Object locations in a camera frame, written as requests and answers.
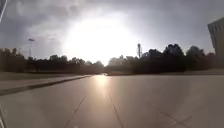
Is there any tall mast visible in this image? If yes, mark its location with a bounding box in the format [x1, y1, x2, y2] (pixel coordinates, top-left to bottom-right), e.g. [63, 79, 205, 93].
[136, 42, 142, 60]

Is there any grey concrete slab pavement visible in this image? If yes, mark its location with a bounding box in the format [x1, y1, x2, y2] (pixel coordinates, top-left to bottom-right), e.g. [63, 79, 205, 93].
[0, 73, 224, 128]

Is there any row of dark trees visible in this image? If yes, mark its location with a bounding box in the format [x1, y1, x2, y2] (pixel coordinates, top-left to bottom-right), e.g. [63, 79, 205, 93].
[0, 43, 224, 76]

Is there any floodlight pole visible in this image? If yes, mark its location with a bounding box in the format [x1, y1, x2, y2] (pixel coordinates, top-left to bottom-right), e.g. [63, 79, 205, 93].
[27, 37, 36, 59]

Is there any concrete kerb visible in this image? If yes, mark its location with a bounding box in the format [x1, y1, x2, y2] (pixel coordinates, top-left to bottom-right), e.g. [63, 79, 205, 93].
[0, 74, 92, 97]

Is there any grass strip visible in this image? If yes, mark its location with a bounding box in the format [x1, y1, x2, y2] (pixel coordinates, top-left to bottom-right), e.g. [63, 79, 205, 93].
[0, 71, 83, 82]

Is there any large building with windows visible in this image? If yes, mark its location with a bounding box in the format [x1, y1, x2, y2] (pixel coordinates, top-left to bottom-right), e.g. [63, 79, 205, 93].
[207, 17, 224, 57]

